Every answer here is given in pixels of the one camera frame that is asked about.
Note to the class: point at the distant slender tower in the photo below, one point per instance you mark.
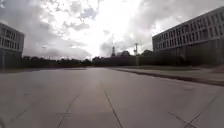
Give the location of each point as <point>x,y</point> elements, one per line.
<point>113,51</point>

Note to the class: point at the pale floodlight pole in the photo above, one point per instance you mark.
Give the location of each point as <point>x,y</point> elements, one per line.
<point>136,55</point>

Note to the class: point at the grey concrete slab plaza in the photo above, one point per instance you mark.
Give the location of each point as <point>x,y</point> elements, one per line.
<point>100,90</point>

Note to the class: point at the row of dark trees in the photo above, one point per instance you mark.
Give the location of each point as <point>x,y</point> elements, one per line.
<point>83,61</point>

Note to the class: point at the raised concrete kerb step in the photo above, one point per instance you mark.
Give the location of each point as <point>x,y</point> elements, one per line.
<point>173,77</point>

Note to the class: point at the raised paved terrace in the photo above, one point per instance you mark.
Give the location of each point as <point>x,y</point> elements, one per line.
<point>193,74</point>

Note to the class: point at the large grey windowed building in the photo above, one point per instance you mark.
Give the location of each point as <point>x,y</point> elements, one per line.
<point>196,36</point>

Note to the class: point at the pale glass-fronted building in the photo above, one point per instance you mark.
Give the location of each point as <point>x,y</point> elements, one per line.
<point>10,43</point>

